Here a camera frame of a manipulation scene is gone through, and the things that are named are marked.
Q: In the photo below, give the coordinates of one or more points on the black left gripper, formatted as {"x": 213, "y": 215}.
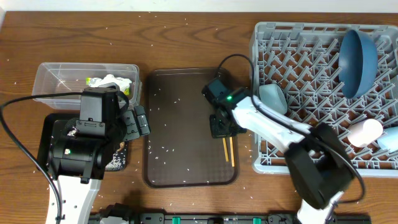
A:
{"x": 138, "y": 129}

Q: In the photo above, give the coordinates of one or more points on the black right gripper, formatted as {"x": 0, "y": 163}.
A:
{"x": 217, "y": 132}

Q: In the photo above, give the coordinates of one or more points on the brown walnut cookie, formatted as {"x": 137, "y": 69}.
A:
{"x": 122, "y": 145}

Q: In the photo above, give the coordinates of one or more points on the white tissue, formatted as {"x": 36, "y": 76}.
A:
{"x": 112, "y": 81}

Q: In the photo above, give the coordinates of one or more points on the light blue rice bowl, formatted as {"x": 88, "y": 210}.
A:
{"x": 273, "y": 97}

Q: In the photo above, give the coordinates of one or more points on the colourful snack wrapper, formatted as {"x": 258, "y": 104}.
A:
{"x": 90, "y": 81}

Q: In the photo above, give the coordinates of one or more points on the pink white cup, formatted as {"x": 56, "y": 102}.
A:
{"x": 365, "y": 132}

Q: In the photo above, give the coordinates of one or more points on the blue plate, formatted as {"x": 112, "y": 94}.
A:
{"x": 358, "y": 62}

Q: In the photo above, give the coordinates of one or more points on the light blue cup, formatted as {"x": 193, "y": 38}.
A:
{"x": 389, "y": 139}

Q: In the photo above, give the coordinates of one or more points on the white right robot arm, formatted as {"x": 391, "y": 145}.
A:
{"x": 319, "y": 167}

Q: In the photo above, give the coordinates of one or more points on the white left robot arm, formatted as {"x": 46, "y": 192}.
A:
{"x": 74, "y": 195}

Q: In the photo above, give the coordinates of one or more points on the black waste tray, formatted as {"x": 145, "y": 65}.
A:
{"x": 53, "y": 126}

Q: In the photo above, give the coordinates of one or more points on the grey dishwasher rack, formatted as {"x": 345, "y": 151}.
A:
{"x": 302, "y": 58}

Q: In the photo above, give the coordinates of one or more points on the white rice pile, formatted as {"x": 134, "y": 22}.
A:
{"x": 89, "y": 149}

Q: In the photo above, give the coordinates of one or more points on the brown serving tray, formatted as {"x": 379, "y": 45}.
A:
{"x": 180, "y": 151}

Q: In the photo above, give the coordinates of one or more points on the clear plastic bin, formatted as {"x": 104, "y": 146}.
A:
{"x": 65, "y": 77}

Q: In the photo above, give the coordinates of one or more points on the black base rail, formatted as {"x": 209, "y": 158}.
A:
{"x": 160, "y": 218}

